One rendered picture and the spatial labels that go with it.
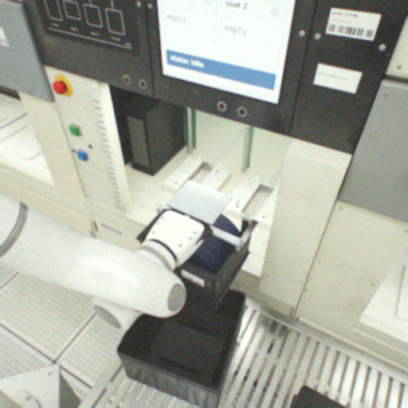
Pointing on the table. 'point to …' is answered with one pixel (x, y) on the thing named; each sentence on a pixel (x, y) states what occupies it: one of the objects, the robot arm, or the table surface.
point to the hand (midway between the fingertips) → (198, 208)
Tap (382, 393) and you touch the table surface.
